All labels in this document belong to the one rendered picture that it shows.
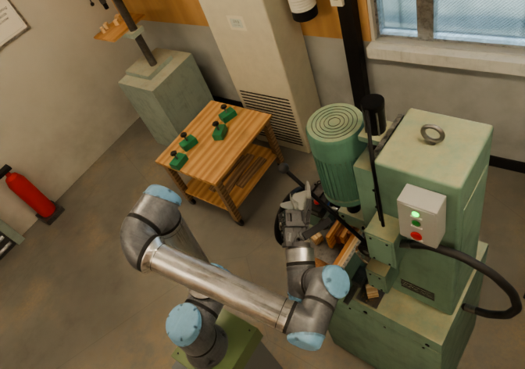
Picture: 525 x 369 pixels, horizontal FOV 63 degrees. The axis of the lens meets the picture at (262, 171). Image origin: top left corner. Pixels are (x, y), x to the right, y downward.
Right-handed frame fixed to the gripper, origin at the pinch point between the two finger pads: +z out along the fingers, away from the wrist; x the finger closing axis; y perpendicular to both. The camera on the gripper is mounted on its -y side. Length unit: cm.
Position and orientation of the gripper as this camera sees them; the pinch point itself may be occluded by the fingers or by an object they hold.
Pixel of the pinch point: (300, 186)
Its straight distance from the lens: 141.9
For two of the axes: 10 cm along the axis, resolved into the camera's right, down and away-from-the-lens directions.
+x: -2.8, 3.0, 9.1
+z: -0.5, -9.5, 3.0
